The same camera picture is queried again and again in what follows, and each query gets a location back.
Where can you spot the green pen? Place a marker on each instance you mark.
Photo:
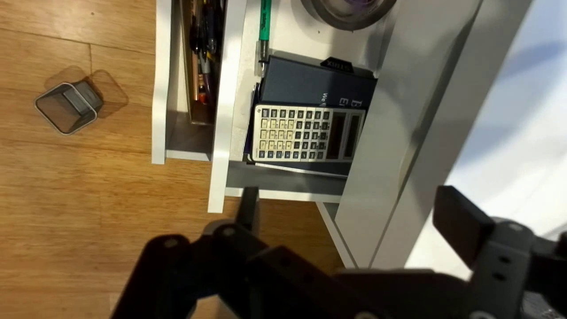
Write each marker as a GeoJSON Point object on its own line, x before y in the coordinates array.
{"type": "Point", "coordinates": [267, 23]}

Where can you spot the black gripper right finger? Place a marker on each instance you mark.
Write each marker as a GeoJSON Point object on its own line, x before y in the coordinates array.
{"type": "Point", "coordinates": [467, 223]}

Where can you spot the black notebook case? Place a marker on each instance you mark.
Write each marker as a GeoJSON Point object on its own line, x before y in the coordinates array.
{"type": "Point", "coordinates": [308, 81]}

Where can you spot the assorted colourful pens bundle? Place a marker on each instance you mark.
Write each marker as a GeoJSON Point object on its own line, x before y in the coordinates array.
{"type": "Point", "coordinates": [205, 53]}

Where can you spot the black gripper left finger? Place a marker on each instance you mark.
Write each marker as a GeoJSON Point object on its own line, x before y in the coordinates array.
{"type": "Point", "coordinates": [249, 209]}

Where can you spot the white drawer with calculator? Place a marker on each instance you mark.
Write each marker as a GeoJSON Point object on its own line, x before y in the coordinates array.
{"type": "Point", "coordinates": [228, 117]}

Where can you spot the grey drawer cabinet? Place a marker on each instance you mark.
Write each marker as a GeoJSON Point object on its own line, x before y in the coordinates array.
{"type": "Point", "coordinates": [402, 147]}

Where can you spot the white button calculator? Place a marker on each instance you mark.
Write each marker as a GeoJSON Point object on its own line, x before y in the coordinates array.
{"type": "Point", "coordinates": [295, 133]}

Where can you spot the grey tape roll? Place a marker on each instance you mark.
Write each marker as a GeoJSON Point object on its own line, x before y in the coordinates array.
{"type": "Point", "coordinates": [348, 14]}

